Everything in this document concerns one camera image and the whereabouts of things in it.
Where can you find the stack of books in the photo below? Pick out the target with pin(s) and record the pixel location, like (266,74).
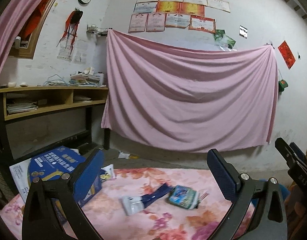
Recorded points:
(88,77)

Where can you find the red paper wall poster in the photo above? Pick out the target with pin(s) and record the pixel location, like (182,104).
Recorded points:
(287,54)

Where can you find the floral pink quilt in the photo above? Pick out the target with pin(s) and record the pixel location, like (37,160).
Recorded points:
(161,220)

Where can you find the black patterned phone case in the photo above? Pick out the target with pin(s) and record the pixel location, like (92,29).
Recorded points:
(200,199)

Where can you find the blue green snack bag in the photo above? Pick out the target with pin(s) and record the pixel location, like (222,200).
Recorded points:
(184,197)

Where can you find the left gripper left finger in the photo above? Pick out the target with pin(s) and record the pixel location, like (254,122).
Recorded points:
(86,177)

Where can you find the white blue cartoon bag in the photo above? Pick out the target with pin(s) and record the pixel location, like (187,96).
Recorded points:
(107,173)

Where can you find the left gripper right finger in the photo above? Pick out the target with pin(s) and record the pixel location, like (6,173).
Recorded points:
(225,174)

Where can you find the blue cardboard box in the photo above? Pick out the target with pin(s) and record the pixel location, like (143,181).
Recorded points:
(49,165)

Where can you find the wooden window frame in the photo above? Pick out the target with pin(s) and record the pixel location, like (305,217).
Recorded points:
(26,41)

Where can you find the pink sheet on wall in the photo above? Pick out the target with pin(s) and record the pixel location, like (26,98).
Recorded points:
(189,100)

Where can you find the green red hanging pouch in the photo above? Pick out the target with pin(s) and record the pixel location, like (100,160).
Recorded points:
(282,85)

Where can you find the wall certificates cluster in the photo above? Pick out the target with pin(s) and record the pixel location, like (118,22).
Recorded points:
(157,15)

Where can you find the wooden shelf desk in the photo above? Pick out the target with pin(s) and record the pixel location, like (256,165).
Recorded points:
(59,99)

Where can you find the red tassel wall ornament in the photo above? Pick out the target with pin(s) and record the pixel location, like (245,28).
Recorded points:
(71,26)

